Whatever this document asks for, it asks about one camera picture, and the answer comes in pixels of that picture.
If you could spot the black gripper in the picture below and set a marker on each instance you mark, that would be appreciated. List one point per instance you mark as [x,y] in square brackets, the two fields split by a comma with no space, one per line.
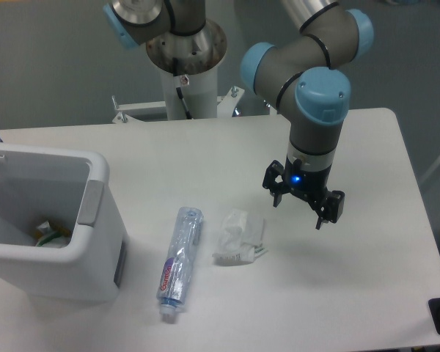
[310,186]

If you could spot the white paper wrapper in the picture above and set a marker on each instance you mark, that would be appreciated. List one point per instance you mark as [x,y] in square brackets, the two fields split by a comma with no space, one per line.
[240,239]

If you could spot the clear crushed plastic bottle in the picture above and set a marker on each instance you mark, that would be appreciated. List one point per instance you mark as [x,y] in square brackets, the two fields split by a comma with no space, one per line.
[179,263]

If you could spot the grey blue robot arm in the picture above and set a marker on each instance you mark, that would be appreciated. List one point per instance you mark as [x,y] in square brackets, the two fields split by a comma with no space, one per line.
[301,81]

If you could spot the white plastic trash can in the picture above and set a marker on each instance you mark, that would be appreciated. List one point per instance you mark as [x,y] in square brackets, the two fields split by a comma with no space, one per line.
[69,187]

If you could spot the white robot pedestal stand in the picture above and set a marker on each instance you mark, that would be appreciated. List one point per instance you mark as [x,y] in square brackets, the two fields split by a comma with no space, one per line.
[188,68]

